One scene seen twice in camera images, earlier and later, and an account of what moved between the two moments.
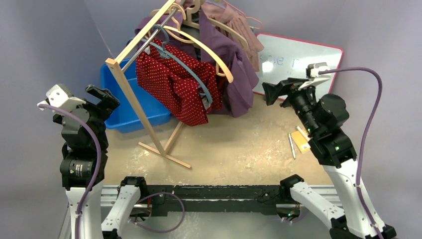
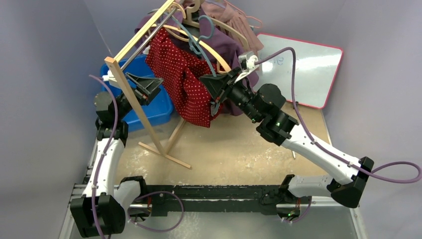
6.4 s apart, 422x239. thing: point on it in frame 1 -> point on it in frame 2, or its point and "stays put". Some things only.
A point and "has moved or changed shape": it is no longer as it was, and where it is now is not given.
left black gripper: x=107 y=104 -> x=146 y=89
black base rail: x=240 y=200 stays put
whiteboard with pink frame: x=286 y=58 stays put
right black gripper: x=289 y=91 -> x=223 y=84
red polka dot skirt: x=163 y=85 has moved or changed shape
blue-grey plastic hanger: x=169 y=53 -> x=215 y=107
